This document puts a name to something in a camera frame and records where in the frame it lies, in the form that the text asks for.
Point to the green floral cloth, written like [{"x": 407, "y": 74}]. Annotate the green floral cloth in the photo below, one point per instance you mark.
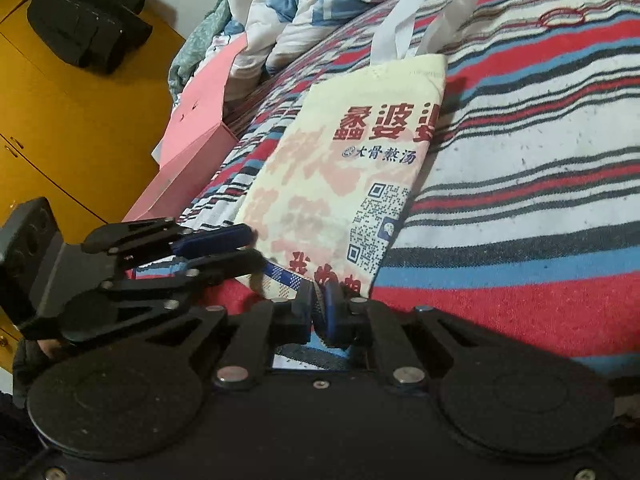
[{"x": 200, "y": 40}]

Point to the cream printed shopping bag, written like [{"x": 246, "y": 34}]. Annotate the cream printed shopping bag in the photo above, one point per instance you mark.
[{"x": 330, "y": 160}]

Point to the yellow wardrobe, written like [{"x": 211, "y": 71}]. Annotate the yellow wardrobe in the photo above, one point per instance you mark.
[{"x": 75, "y": 125}]

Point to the person's left hand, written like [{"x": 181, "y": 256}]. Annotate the person's left hand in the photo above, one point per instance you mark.
[{"x": 35, "y": 362}]

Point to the pink cardboard box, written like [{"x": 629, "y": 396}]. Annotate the pink cardboard box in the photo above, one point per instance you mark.
[{"x": 195, "y": 125}]

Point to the black jacket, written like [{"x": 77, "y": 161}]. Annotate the black jacket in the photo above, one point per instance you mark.
[{"x": 85, "y": 25}]

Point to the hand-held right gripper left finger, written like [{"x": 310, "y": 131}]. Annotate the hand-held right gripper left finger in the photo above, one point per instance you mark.
[{"x": 303, "y": 310}]

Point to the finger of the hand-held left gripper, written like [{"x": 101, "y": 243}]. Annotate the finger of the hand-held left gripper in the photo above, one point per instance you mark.
[
  {"x": 225, "y": 263},
  {"x": 215, "y": 240}
]

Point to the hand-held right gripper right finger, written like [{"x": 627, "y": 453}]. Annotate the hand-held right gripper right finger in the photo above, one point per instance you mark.
[{"x": 331, "y": 310}]

